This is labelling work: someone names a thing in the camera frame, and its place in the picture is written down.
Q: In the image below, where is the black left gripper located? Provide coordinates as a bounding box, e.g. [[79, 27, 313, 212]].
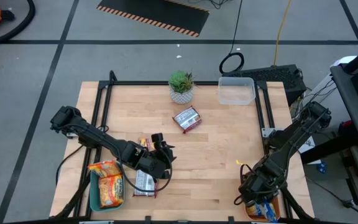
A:
[[144, 133, 177, 180]]

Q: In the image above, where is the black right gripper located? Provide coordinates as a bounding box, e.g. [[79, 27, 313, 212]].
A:
[[237, 175, 284, 206]]

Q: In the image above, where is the red Maruchan noodle pack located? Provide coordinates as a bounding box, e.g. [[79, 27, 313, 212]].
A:
[[137, 138, 155, 152], [172, 105, 203, 134], [132, 169, 160, 199]]

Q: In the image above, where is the orange Maruchan noodle pack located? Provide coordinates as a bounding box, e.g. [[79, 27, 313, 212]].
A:
[[87, 159, 123, 179], [98, 174, 124, 209]]

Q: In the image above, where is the orange plastic bin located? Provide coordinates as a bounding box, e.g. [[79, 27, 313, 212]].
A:
[[244, 194, 282, 223]]

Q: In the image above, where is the white triangle-patterned pot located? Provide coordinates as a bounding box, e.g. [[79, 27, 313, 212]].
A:
[[168, 85, 195, 105]]

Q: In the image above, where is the silver mounting plate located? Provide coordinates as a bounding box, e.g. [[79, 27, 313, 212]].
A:
[[261, 127, 284, 139]]

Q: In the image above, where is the white paper with writing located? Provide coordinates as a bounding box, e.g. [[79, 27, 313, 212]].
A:
[[300, 136, 316, 154]]

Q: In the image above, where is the green succulent plant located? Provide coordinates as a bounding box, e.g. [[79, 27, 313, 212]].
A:
[[168, 70, 197, 94]]

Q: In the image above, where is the teal plastic bin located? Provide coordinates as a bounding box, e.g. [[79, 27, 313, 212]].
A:
[[89, 169, 126, 213]]

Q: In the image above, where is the clear plastic bin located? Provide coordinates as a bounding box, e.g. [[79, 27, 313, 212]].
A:
[[218, 77, 257, 106]]

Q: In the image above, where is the dark red object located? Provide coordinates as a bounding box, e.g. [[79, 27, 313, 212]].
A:
[[339, 120, 354, 134]]

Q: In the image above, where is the black computer tower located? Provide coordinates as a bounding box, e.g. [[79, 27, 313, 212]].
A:
[[222, 64, 307, 105]]

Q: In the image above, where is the black mat with striped edge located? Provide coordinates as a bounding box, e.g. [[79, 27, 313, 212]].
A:
[[96, 0, 211, 38]]

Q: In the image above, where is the black metal table frame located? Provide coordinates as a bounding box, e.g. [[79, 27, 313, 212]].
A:
[[50, 70, 316, 224]]

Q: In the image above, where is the black floor cable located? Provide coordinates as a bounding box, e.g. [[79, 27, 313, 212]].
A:
[[305, 176, 358, 222]]

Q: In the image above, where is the black hanging cable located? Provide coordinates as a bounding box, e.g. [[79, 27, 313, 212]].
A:
[[218, 0, 245, 75]]

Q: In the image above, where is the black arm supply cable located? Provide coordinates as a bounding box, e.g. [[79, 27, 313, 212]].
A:
[[55, 144, 85, 187]]

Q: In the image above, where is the black cable tangle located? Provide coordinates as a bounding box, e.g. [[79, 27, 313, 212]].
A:
[[186, 0, 229, 9]]

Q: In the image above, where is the yellow hanging cable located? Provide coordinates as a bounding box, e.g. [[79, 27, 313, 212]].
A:
[[273, 0, 292, 67]]

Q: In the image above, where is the black vacuum hose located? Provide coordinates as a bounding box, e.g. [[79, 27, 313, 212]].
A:
[[0, 0, 36, 47]]

